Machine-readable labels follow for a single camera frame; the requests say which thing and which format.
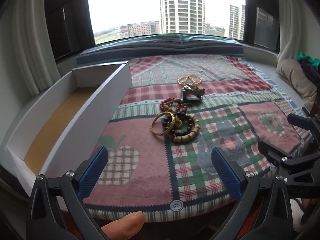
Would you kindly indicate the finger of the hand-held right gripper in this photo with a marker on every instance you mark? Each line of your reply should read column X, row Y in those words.
column 275, row 155
column 297, row 120

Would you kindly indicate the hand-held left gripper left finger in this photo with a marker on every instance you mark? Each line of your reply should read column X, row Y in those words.
column 93, row 170

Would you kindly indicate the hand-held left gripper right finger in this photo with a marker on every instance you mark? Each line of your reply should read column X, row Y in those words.
column 225, row 172

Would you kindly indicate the white cardboard drawer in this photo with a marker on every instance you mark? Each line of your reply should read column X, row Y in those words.
column 82, row 120

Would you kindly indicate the gold bangle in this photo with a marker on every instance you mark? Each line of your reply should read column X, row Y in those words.
column 173, row 121
column 153, row 126

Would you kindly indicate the black wrist watch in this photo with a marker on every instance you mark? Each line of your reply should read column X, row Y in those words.
column 190, row 99

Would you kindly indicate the green pendant charm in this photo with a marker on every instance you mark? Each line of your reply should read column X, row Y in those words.
column 190, row 87

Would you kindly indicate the person's right hand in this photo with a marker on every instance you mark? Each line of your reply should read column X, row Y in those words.
column 310, row 203

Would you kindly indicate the person's left hand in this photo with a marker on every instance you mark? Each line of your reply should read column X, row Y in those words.
column 125, row 223

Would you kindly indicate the beige cushion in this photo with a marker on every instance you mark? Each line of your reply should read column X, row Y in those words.
column 295, row 77

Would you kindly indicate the purple cloth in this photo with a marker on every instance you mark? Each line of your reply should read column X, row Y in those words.
column 311, row 70

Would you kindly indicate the patchwork plaid blanket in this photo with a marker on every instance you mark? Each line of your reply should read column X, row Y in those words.
column 150, row 170

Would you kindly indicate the green cloth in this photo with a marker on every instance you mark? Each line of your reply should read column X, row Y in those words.
column 306, row 56

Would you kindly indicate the white curtain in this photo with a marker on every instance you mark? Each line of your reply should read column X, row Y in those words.
column 22, row 35
column 297, row 17

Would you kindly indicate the short grey apartment tower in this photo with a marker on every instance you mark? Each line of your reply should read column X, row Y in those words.
column 236, row 22

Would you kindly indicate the teal striped pillow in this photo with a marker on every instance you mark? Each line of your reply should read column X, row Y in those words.
column 175, row 43

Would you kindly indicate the low brown building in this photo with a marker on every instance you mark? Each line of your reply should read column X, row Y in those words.
column 142, row 28

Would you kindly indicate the tall grey apartment tower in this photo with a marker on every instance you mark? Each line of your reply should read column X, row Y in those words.
column 182, row 7

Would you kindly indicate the dark window frame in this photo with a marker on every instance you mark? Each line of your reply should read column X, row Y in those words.
column 262, row 17
column 67, row 17

